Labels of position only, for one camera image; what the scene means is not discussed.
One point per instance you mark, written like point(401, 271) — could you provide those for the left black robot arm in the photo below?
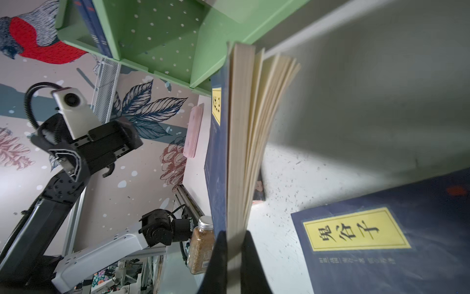
point(39, 255)

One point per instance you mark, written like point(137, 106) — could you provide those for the green two-tier wooden shelf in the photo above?
point(183, 42)

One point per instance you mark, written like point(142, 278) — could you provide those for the white wire mesh tray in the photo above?
point(107, 72)

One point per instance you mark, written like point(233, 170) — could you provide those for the glass jar of grains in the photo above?
point(201, 246)

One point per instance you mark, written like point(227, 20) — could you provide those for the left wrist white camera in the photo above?
point(77, 114)

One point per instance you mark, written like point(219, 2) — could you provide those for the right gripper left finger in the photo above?
point(215, 278)

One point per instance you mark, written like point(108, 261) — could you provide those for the illustrated Chinese history book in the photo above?
point(259, 194)

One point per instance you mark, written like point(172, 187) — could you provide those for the blue book wide yellow label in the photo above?
point(90, 17)

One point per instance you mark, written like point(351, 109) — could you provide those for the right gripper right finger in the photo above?
point(253, 279)

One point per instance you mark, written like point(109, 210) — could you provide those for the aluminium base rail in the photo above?
point(186, 207)

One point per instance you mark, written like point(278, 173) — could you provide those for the pink flat tray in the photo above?
point(193, 131)

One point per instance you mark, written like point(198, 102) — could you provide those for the dark blue bottom book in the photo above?
point(412, 239)

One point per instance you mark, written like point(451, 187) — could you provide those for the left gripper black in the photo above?
point(97, 149)

